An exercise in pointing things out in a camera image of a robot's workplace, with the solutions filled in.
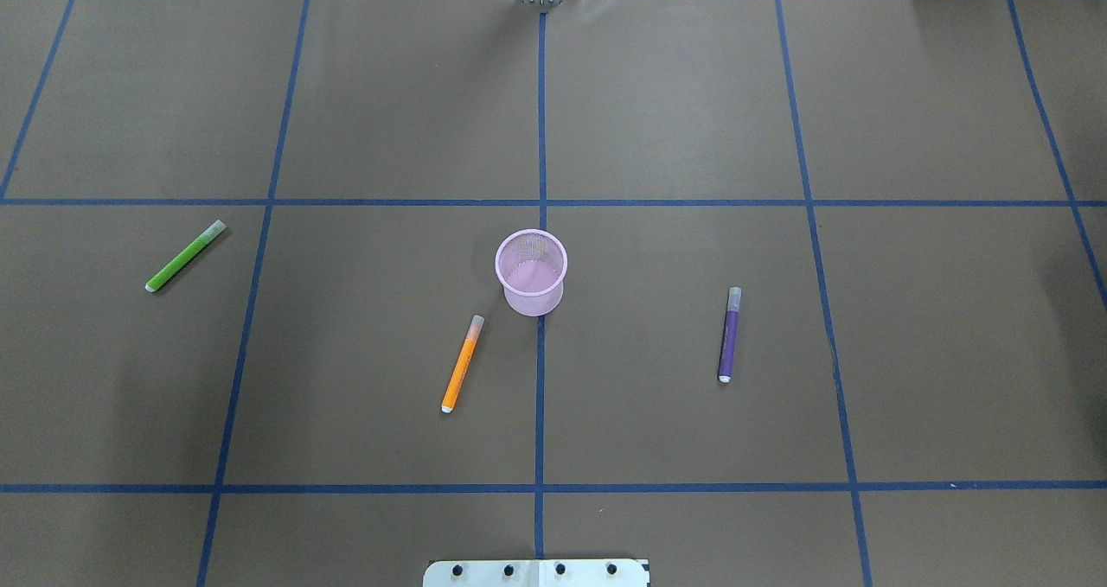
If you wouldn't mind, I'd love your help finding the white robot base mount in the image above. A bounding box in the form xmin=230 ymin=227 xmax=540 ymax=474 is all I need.
xmin=422 ymin=558 xmax=651 ymax=586

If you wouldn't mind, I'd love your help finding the green marker pen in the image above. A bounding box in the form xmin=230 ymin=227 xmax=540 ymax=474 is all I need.
xmin=144 ymin=220 xmax=227 ymax=294

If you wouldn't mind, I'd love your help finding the pink mesh pen holder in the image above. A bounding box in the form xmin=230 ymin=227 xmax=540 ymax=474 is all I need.
xmin=494 ymin=229 xmax=569 ymax=316

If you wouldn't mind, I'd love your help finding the purple marker pen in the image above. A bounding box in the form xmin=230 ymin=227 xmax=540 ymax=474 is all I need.
xmin=717 ymin=286 xmax=742 ymax=385

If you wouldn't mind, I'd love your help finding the brown paper table cover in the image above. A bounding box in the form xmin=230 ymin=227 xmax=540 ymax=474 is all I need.
xmin=3 ymin=0 xmax=1104 ymax=586

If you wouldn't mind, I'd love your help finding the orange marker pen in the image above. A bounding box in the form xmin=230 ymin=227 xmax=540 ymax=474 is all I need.
xmin=439 ymin=315 xmax=485 ymax=414

